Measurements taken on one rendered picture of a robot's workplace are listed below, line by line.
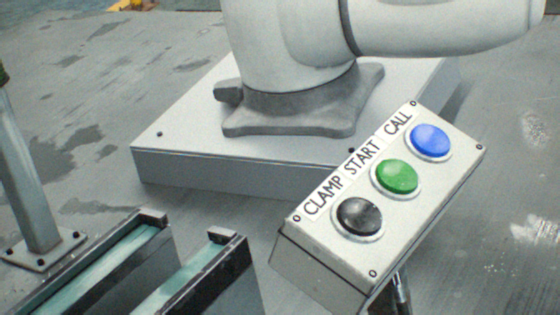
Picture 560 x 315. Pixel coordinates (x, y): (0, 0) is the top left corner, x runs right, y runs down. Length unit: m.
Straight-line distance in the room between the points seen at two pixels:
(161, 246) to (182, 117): 0.37
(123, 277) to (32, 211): 0.27
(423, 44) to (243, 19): 0.22
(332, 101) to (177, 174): 0.23
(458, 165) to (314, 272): 0.14
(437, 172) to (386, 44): 0.42
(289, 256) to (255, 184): 0.55
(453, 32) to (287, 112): 0.24
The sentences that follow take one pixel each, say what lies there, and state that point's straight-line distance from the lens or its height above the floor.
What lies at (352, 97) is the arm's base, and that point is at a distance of 1.12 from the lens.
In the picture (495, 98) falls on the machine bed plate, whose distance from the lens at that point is 1.26.
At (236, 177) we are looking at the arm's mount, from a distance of 1.11.
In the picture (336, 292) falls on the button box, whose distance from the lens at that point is 0.55.
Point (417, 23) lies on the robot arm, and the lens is 0.98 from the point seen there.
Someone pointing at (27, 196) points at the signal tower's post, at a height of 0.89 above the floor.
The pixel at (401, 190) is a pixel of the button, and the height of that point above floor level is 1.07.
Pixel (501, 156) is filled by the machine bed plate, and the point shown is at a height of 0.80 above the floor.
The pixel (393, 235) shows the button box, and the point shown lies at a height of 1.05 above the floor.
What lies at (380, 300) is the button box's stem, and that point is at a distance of 0.65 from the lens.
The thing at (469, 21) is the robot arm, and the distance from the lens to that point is 0.97.
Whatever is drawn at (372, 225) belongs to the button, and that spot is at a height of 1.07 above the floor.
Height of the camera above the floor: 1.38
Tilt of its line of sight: 29 degrees down
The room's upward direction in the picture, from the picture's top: 12 degrees counter-clockwise
